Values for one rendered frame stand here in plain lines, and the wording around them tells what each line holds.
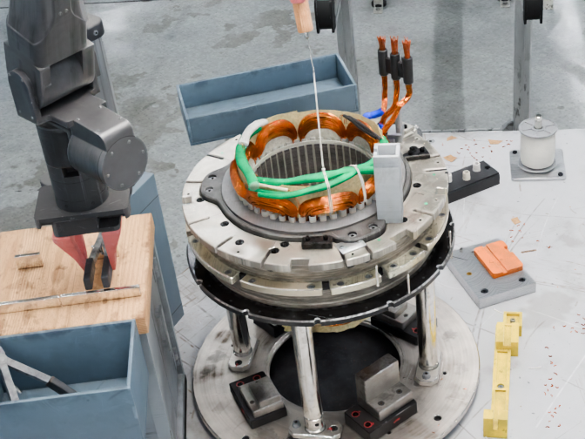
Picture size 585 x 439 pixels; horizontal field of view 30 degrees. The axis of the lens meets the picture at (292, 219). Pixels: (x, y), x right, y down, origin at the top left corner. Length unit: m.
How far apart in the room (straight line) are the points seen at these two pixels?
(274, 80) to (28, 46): 0.65
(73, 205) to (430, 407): 0.54
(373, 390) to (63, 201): 0.46
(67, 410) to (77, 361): 0.11
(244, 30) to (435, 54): 0.78
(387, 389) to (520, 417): 0.17
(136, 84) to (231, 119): 2.45
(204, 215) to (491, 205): 0.65
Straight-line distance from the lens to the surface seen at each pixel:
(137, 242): 1.31
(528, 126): 1.85
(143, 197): 1.48
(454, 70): 3.83
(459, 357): 1.49
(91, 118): 1.10
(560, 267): 1.67
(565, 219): 1.77
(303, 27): 1.20
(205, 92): 1.64
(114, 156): 1.08
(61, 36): 1.07
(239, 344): 1.49
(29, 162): 3.67
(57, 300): 1.24
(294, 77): 1.66
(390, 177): 1.19
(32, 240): 1.36
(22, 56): 1.09
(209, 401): 1.47
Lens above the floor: 1.82
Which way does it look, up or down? 35 degrees down
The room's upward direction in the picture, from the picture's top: 8 degrees counter-clockwise
